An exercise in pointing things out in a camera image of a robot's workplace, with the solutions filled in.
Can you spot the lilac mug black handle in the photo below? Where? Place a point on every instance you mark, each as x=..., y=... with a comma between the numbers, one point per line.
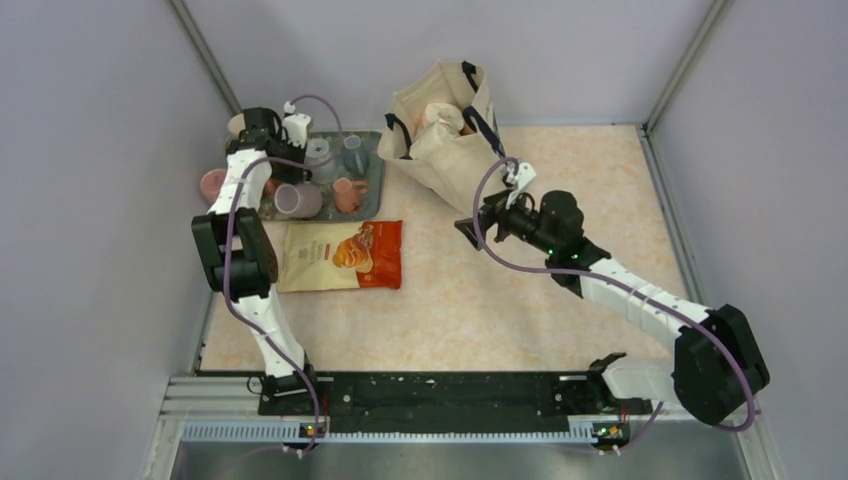
x=298, y=201

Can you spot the aluminium frame rail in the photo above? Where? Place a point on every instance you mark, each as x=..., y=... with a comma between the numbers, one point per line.
x=226, y=407

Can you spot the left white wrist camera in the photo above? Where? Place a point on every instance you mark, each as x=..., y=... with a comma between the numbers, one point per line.
x=296, y=126

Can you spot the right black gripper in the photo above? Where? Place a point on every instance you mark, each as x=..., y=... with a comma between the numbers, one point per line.
x=492, y=212

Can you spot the beige canvas tote bag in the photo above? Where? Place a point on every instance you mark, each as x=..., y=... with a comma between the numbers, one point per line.
x=450, y=164

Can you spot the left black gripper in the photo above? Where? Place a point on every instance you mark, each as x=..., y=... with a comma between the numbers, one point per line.
x=293, y=175

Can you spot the clear grey tumbler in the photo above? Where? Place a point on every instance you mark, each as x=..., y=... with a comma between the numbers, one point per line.
x=321, y=162

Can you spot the salmon pink mug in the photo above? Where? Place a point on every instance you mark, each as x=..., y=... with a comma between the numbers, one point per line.
x=348, y=194

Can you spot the pink cup off tray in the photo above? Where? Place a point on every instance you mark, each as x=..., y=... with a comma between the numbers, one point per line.
x=211, y=183

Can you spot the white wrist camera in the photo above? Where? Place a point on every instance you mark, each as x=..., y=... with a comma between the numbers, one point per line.
x=517, y=175
x=296, y=126

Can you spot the cassava chips bag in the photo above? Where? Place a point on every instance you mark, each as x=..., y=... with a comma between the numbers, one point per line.
x=341, y=256

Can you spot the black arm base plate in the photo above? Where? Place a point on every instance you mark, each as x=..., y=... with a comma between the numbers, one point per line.
x=447, y=402

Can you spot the floral blue serving tray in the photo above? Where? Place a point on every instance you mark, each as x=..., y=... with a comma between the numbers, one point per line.
x=329, y=213

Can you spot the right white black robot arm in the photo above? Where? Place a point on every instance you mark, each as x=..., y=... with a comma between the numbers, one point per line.
x=714, y=368

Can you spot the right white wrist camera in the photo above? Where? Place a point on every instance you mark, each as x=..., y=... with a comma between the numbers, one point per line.
x=517, y=175

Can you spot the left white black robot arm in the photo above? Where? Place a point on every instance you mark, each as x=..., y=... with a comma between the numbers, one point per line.
x=237, y=256

